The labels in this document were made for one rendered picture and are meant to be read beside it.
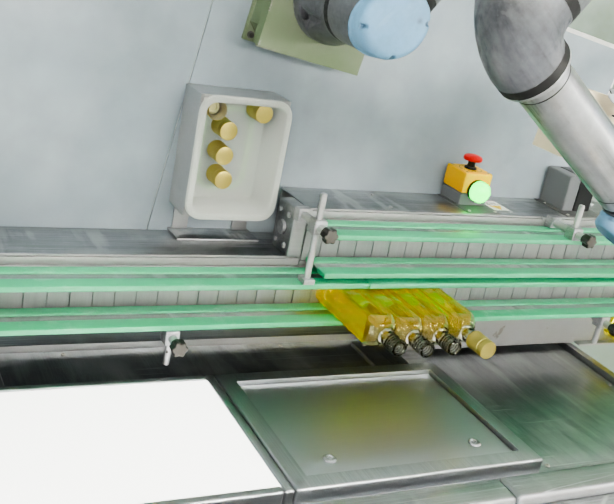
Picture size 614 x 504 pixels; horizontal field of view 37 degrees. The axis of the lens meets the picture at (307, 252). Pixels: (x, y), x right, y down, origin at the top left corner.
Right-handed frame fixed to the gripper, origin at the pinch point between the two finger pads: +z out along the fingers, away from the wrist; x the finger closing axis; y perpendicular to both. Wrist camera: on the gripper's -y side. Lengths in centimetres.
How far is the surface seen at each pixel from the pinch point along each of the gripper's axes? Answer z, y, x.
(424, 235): 14.9, 15.6, 28.6
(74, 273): 19, 77, 47
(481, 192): 25.1, -2.5, 20.2
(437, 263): 19.5, 6.4, 35.0
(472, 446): -15, 14, 55
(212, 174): 31, 53, 29
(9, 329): 14, 86, 56
